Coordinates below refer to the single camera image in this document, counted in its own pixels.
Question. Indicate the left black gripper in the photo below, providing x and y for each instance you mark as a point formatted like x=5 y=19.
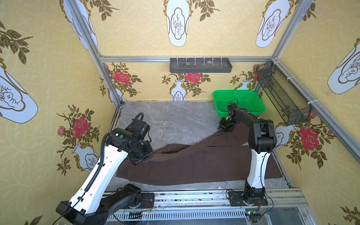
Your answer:
x=143 y=154

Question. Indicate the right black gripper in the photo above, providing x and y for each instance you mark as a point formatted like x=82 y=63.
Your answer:
x=225 y=124

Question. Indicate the dark brown long pants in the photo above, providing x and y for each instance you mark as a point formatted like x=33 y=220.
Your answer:
x=220 y=157

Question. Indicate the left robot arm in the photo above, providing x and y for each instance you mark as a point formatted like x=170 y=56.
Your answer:
x=88 y=206

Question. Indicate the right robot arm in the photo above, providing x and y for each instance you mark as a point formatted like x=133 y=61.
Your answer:
x=261 y=140

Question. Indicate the green plastic basket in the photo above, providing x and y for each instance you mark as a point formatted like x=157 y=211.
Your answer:
x=242 y=98

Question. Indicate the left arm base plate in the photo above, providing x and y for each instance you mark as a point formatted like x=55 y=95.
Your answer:
x=144 y=201

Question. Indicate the black wire mesh basket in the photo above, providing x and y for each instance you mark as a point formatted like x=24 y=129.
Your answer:
x=288 y=101

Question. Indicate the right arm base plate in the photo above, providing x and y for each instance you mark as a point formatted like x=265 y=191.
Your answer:
x=238 y=198

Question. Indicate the grey wall shelf tray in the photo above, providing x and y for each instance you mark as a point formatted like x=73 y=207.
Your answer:
x=200 y=65

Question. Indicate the aluminium front rail frame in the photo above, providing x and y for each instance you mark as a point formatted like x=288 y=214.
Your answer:
x=286 y=207

